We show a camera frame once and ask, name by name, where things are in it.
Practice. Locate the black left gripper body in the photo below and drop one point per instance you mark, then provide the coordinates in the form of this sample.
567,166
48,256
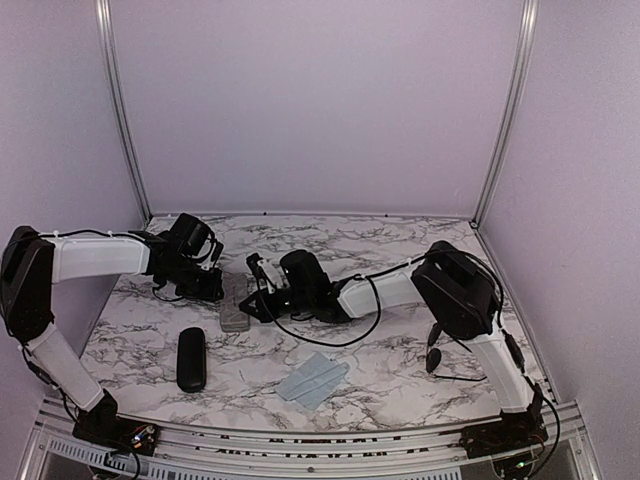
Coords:
190,284

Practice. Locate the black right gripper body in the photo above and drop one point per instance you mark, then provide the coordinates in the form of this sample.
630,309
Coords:
301,301

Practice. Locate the grey marbled glasses case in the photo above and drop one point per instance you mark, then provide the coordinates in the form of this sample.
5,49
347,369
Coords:
232,319

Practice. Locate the black glasses case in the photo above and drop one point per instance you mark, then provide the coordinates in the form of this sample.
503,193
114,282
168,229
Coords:
191,360

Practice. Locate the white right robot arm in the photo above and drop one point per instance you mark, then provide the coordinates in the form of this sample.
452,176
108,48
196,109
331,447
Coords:
463,295

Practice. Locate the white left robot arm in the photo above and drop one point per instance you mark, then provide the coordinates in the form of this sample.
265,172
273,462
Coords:
35,265

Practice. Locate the black rimless sunglasses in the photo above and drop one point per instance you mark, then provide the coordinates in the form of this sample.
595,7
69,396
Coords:
434,357

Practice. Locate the light blue cloth front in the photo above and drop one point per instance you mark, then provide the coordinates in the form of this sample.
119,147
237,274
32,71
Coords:
313,382

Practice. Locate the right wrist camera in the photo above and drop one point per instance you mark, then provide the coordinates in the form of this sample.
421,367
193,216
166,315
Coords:
266,273

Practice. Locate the aluminium front rail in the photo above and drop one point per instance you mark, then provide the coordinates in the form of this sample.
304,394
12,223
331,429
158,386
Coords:
198,452

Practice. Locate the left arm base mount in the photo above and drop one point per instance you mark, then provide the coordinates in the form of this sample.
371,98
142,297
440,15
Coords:
103,425

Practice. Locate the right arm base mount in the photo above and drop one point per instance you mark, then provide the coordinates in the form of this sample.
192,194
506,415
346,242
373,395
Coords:
511,431

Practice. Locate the aluminium frame post left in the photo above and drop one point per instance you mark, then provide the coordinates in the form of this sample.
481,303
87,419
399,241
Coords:
117,97

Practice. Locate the aluminium frame post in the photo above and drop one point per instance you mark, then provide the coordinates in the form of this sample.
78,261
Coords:
515,91
117,97

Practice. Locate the aluminium frame post right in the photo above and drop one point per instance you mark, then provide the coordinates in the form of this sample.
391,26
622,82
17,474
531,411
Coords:
515,91

